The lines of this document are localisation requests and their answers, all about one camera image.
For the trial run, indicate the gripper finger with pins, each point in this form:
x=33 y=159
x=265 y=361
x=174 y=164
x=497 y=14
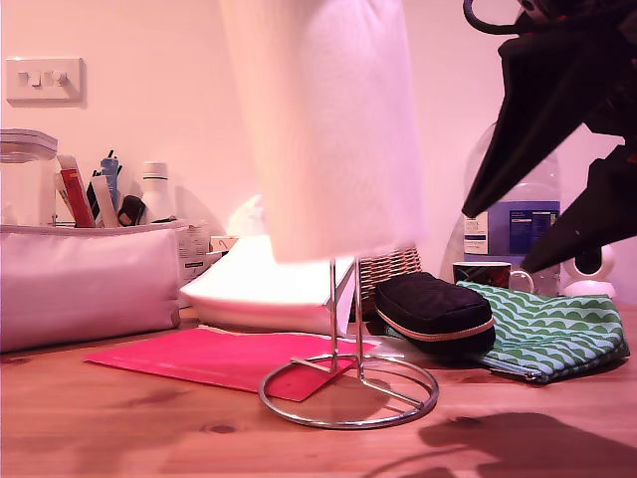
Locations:
x=532 y=119
x=597 y=219

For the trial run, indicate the white paper towel roll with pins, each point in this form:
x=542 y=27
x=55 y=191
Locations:
x=338 y=124

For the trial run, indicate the large clear water bottle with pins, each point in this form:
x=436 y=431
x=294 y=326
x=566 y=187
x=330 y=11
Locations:
x=517 y=224

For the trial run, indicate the green wave pattern pouch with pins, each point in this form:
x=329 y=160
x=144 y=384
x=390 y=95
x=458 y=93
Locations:
x=557 y=328

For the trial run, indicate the dark patterned mug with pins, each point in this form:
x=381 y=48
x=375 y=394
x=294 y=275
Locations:
x=478 y=274

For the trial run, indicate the black zip case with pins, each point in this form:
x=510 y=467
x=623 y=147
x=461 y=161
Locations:
x=433 y=304

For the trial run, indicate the white crumpled tissue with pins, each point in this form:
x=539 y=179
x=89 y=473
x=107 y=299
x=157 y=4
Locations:
x=246 y=219

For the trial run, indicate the small candy cane box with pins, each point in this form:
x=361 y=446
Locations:
x=224 y=246

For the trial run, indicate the white folded paper bag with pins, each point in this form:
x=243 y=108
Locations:
x=239 y=299

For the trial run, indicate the white printed box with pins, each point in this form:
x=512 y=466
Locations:
x=194 y=254

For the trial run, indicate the white plastic bottle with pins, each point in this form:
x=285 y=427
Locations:
x=158 y=199

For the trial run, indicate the pink paper sheet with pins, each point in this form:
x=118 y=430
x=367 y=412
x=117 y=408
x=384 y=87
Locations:
x=199 y=358

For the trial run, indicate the small dark brown object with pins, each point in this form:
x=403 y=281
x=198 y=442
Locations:
x=132 y=211

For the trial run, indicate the black white tube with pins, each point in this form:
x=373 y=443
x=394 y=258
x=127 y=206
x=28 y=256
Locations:
x=102 y=204

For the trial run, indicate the red white carton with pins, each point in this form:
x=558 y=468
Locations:
x=74 y=199

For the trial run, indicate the white padded pouch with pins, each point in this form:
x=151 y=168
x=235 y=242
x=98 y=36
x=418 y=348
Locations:
x=84 y=284

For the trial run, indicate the clear storage jar with lid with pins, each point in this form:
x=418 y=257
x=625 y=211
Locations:
x=25 y=184

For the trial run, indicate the small white round camera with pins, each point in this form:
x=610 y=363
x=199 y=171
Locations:
x=589 y=289

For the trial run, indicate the white wall switch plate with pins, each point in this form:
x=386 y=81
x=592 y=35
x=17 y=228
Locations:
x=45 y=97

